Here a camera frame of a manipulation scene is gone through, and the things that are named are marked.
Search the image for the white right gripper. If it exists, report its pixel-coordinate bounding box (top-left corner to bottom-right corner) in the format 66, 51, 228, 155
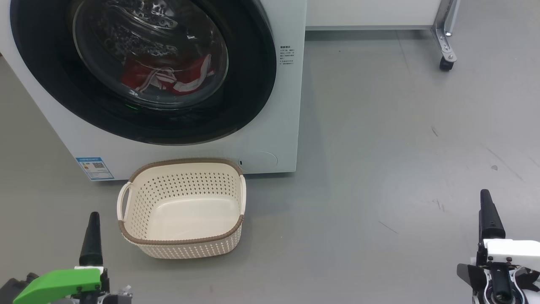
477, 189, 540, 271

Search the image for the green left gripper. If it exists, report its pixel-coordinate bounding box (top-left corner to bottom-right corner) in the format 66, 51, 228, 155
13, 212, 110, 304

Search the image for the red garment with white trim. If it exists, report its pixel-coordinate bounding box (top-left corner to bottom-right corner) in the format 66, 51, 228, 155
121, 54, 213, 97

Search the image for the round black glass washer door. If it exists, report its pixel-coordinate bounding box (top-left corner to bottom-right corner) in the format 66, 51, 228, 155
9, 0, 278, 146

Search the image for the cream perforated laundry basket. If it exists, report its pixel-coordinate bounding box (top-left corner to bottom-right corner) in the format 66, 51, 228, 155
117, 158, 246, 259

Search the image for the white front-load washing machine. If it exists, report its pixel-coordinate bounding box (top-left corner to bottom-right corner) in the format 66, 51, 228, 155
0, 0, 307, 182

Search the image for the stainless steel washing machine drum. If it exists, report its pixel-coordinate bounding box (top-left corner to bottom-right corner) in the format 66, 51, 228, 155
74, 0, 228, 108

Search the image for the blue white energy label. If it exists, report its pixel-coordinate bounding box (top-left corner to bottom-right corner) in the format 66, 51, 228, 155
76, 157, 114, 181

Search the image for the white wheeled partition panel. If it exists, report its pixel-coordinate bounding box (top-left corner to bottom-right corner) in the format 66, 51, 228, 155
305, 0, 460, 71

